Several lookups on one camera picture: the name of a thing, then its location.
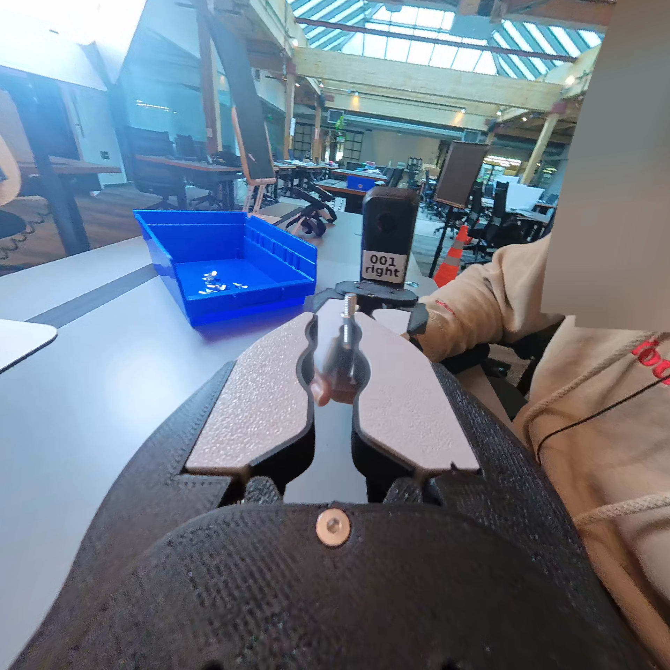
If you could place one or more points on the orange traffic cone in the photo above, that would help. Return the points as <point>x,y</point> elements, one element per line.
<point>452,262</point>

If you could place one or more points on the person's right forearm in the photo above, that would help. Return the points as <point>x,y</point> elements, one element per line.
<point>492,304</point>

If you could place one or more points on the blue plastic bin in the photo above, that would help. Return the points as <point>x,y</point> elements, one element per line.
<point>362,182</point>
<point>262,288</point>

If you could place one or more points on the black office chair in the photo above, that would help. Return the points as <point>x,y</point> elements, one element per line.
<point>503,377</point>

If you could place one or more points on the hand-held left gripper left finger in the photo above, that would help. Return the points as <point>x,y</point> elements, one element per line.
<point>249,408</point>

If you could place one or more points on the wooden poster stand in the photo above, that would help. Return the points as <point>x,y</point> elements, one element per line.
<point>246,105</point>

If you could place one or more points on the white document stand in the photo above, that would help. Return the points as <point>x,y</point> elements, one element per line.
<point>21,343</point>

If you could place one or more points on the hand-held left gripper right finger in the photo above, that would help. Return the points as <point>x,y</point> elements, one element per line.
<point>417,408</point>

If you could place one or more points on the person's torso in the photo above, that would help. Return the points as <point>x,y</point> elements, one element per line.
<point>618,492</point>

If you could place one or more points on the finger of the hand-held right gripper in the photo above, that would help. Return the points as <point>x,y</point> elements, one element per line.
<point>335,382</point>
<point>393,319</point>

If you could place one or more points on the black panel on tripod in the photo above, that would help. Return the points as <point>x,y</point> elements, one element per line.
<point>461,173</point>

